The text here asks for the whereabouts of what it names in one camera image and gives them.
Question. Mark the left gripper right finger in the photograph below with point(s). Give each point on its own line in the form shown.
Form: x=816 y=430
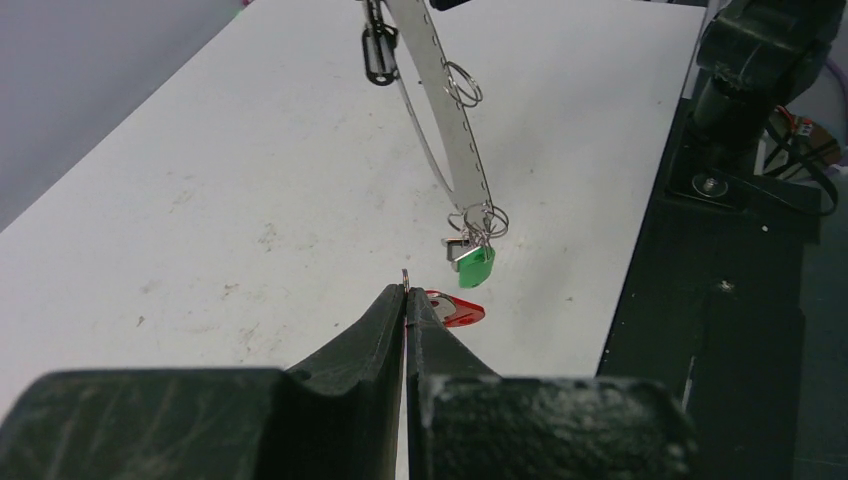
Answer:
x=465 y=421

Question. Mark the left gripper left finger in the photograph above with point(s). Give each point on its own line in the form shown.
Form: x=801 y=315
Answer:
x=333 y=415

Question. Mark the key with red tag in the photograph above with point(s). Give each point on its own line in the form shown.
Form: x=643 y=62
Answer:
x=454 y=312

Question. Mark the large silver keyring plate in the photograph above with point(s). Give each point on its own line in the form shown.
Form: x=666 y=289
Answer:
x=450 y=91

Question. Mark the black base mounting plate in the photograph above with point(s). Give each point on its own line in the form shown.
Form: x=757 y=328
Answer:
x=710 y=308

